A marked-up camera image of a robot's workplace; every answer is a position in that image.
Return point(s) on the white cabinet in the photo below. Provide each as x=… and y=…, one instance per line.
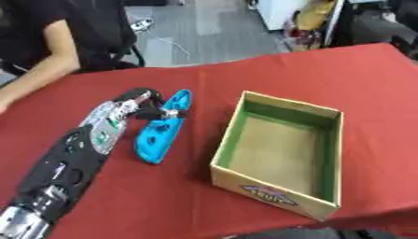
x=283, y=12

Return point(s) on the white power strip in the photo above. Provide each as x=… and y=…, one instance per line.
x=141, y=24

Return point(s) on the person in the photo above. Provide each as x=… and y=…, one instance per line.
x=51, y=43

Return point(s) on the yellow bag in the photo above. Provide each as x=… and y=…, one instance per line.
x=314, y=15

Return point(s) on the black chair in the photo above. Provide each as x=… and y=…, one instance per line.
x=117, y=56

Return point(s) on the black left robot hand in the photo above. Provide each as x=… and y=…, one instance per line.
x=148, y=104

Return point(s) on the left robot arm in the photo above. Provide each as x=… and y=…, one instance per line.
x=65, y=165

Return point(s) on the tan cardboard box green inside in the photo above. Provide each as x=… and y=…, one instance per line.
x=283, y=152

